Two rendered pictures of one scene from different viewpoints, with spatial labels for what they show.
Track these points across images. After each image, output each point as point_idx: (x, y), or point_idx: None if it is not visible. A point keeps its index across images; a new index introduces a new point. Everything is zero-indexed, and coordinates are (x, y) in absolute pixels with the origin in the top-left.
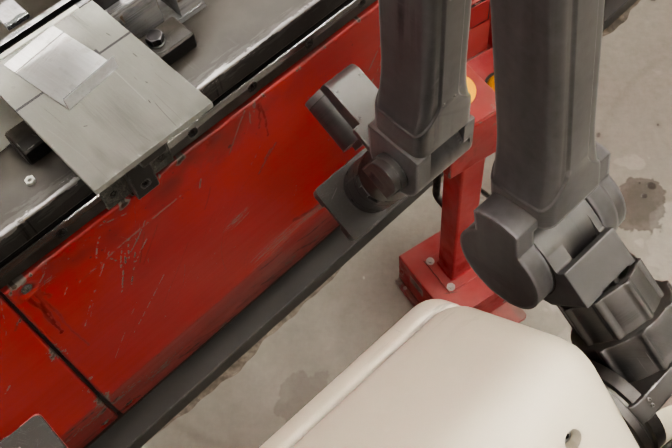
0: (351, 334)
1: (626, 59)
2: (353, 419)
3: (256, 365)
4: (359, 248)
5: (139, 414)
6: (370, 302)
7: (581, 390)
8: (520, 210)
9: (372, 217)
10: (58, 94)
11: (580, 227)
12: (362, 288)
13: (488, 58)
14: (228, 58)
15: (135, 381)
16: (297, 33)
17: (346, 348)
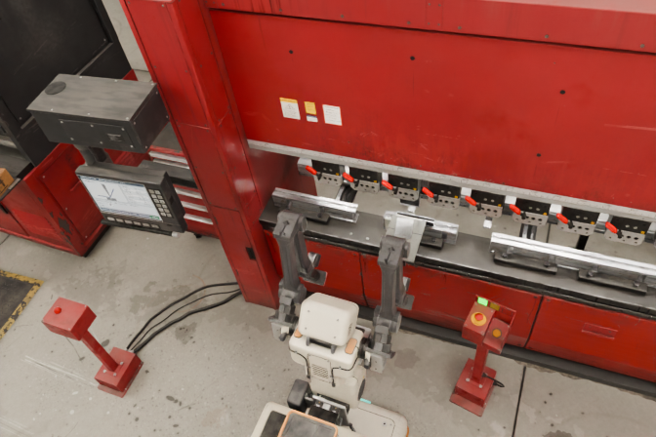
0: (436, 360)
1: (634, 410)
2: (331, 299)
3: (408, 337)
4: (469, 346)
5: (373, 312)
6: (452, 361)
7: (343, 317)
8: (379, 310)
9: (395, 304)
10: (396, 232)
11: (386, 323)
12: (455, 355)
13: (502, 325)
14: (441, 258)
15: (375, 301)
16: (465, 270)
17: (430, 361)
